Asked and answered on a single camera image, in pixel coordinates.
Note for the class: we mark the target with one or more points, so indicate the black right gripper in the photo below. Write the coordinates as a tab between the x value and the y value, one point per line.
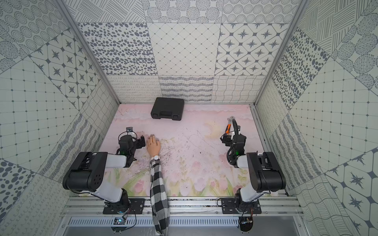
227	138

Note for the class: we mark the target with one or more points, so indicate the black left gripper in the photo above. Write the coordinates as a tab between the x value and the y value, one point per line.
140	142

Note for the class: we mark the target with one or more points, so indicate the pink floral table mat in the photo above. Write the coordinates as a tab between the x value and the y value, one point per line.
193	158

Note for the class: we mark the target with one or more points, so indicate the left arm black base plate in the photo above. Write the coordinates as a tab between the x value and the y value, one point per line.
136	205

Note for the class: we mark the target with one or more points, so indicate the black plastic tool case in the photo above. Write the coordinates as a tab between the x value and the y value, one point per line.
168	108

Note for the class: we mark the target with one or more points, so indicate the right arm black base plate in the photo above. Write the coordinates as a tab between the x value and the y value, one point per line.
233	206

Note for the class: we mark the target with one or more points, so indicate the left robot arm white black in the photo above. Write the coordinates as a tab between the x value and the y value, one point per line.
86	174

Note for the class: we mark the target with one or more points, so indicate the orange handle adjustable wrench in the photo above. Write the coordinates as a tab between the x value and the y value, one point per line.
229	125

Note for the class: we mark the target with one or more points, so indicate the black white checkered sleeve forearm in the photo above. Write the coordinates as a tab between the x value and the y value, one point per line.
159	200

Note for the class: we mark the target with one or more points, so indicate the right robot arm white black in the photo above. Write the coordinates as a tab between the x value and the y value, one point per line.
264	171

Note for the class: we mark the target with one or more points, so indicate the aluminium frame rail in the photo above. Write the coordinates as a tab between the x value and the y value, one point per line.
193	206

